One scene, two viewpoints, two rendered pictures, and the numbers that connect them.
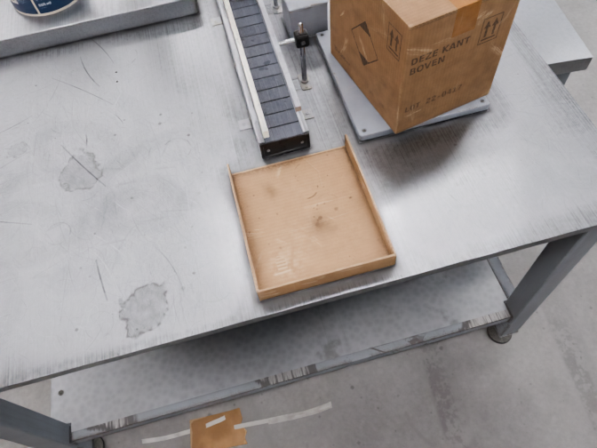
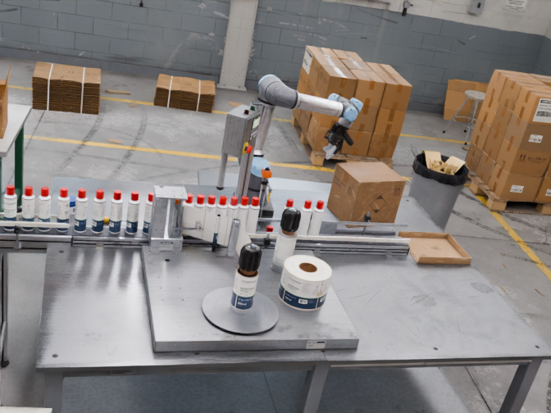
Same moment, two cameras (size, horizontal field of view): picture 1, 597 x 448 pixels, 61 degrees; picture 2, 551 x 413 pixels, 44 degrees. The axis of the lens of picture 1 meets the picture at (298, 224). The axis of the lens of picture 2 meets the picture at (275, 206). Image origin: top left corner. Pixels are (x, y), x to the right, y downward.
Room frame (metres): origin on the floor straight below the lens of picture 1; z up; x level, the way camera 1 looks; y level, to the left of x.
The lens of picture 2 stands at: (1.99, 2.93, 2.44)
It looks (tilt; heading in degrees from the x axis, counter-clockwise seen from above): 26 degrees down; 259
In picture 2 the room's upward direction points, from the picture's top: 11 degrees clockwise
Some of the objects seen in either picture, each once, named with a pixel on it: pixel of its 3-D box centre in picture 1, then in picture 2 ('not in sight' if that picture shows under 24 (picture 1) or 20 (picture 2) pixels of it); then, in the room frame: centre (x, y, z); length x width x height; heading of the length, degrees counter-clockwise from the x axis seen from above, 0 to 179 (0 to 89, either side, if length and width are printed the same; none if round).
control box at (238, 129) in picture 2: not in sight; (241, 130); (1.64, 0.05, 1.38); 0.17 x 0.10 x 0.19; 63
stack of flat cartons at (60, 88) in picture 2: not in sight; (67, 88); (2.98, -3.88, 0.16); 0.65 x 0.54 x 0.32; 6
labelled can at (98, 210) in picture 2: not in sight; (98, 211); (2.23, 0.21, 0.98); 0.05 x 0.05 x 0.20
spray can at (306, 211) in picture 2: not in sight; (304, 220); (1.27, 0.08, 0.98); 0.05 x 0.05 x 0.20
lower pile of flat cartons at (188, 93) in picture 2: not in sight; (184, 93); (1.80, -4.42, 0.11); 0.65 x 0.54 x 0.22; 179
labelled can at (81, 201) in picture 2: not in sight; (81, 210); (2.30, 0.22, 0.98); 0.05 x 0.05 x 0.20
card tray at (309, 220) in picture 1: (306, 212); (434, 247); (0.54, -0.02, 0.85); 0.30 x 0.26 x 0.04; 8
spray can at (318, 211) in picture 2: not in sight; (316, 220); (1.21, 0.07, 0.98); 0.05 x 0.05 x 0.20
